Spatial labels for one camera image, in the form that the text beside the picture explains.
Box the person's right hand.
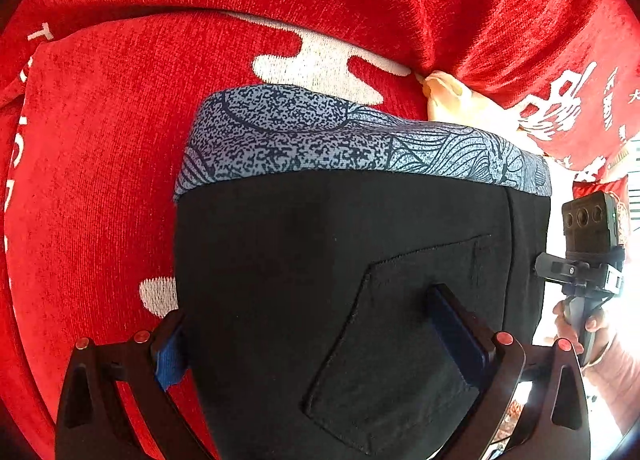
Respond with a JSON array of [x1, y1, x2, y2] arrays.
[[552, 300, 618, 367]]

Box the black pants with blue waistband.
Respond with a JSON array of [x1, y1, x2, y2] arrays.
[[172, 85, 554, 460]]

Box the person's right forearm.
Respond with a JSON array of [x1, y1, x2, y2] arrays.
[[582, 335, 640, 437]]

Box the red printed blanket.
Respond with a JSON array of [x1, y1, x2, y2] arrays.
[[0, 0, 640, 460]]

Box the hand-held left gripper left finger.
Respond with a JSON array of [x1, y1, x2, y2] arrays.
[[55, 310, 211, 460]]

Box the cream cloth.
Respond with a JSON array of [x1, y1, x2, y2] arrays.
[[422, 70, 523, 128]]

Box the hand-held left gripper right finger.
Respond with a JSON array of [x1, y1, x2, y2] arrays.
[[429, 284, 594, 460]]

